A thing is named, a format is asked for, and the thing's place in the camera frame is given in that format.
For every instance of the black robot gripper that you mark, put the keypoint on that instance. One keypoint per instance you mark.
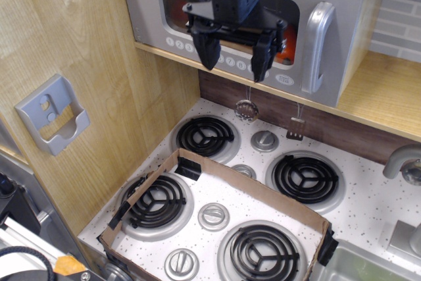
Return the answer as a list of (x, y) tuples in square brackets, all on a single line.
[(244, 22)]

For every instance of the silver toy microwave door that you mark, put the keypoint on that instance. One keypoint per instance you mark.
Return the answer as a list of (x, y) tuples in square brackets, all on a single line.
[(302, 47)]

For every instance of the orange toy carrot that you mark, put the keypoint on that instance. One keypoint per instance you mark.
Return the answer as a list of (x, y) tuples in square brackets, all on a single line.
[(287, 56)]

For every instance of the hanging silver toy strainer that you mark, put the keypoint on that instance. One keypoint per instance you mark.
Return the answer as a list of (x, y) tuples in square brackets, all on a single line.
[(245, 109)]

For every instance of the red toy strawberry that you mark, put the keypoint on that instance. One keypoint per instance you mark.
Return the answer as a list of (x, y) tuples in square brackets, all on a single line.
[(177, 15)]

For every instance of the back left stove burner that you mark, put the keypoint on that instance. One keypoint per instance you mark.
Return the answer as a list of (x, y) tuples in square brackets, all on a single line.
[(209, 136)]

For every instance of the stove burner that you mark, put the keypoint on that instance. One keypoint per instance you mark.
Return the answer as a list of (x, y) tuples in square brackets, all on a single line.
[(161, 212), (260, 250), (209, 136), (308, 178)]

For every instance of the back silver stove knob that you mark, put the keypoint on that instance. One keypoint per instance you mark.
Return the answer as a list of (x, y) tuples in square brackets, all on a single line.
[(264, 141)]

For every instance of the silver stove knob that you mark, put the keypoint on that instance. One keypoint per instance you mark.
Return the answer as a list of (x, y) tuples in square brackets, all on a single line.
[(213, 217), (245, 170), (264, 141), (181, 264)]

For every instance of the hanging silver toy spatula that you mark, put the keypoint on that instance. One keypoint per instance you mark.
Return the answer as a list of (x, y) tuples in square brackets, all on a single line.
[(296, 126)]

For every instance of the middle silver stove knob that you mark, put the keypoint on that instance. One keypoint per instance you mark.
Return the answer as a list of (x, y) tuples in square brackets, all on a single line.
[(245, 170)]

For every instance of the back right stove burner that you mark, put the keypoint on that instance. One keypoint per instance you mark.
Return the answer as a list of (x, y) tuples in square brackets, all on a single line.
[(308, 178)]

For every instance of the wooden shelf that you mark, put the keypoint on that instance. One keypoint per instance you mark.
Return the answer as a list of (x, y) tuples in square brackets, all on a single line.
[(383, 93)]

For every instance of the centre silver stove knob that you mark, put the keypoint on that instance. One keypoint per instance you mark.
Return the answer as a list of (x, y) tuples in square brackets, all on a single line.
[(213, 217)]

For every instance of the front left stove burner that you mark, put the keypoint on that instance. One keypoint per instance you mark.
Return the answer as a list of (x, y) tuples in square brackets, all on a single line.
[(161, 212)]

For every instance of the brown cardboard barrier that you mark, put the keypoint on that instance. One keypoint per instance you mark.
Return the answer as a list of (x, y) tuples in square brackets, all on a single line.
[(210, 182)]

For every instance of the front right stove burner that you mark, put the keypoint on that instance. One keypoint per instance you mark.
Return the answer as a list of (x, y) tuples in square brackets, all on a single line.
[(260, 250)]

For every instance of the grey toy faucet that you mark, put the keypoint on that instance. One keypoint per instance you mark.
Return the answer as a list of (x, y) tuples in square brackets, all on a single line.
[(404, 160)]

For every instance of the front silver stove knob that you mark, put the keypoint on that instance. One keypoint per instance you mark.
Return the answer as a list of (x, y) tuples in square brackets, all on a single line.
[(181, 264)]

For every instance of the silver toy sink basin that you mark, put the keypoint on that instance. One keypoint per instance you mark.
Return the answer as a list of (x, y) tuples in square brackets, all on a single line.
[(350, 262)]

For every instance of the silver oven knob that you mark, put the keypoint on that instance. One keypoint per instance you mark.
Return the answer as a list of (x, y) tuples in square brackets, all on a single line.
[(115, 273)]

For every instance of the grey wall phone holder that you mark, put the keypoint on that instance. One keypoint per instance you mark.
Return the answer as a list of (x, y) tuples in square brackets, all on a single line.
[(44, 105)]

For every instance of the grey faucet handle base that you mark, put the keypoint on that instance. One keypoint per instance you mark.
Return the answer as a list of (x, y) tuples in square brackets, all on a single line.
[(405, 240)]

